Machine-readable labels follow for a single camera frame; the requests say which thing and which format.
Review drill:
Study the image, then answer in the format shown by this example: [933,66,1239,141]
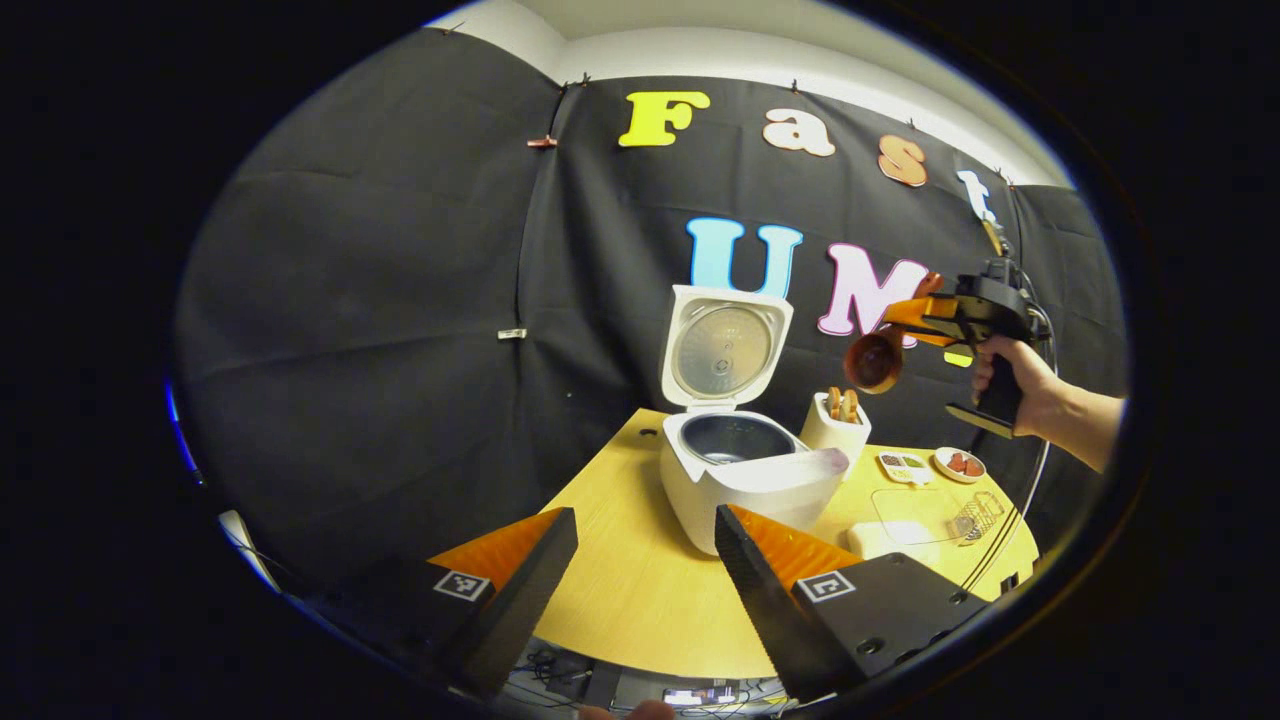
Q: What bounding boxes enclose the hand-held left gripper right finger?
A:
[713,503,1001,706]

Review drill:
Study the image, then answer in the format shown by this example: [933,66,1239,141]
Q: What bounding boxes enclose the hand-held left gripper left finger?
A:
[300,507,581,701]

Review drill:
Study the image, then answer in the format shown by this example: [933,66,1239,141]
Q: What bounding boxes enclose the brown wooden spoon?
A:
[843,322,907,395]

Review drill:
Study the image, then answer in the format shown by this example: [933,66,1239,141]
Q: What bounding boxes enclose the white rice cooker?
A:
[658,285,851,557]

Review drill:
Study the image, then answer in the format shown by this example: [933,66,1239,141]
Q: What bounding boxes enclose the metal wire chopstick holder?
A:
[948,490,1006,544]

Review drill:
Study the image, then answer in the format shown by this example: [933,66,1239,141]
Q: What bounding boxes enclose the clear rice container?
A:
[845,487,986,563]

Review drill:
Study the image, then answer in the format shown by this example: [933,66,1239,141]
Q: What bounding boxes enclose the white divided grain dish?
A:
[877,452,933,487]

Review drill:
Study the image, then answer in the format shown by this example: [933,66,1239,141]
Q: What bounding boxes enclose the white toaster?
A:
[800,390,873,481]

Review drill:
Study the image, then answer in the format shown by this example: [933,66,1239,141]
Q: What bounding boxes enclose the white oval plate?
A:
[932,446,988,485]

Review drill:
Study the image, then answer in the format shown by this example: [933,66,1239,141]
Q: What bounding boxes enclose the bundle of floor cables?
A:
[505,650,791,716]

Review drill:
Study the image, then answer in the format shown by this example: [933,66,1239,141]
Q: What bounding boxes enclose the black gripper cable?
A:
[958,305,1059,596]

